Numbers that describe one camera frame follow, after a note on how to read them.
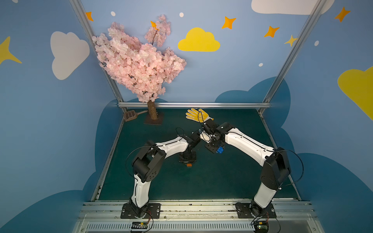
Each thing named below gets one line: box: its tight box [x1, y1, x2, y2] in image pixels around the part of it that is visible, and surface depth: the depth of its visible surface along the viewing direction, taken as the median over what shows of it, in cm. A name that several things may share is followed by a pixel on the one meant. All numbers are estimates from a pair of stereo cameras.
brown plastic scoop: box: [123, 109, 148, 122], surface depth 117 cm
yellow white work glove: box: [185, 107, 215, 123], surface depth 121 cm
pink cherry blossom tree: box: [91, 15, 187, 125], surface depth 77 cm
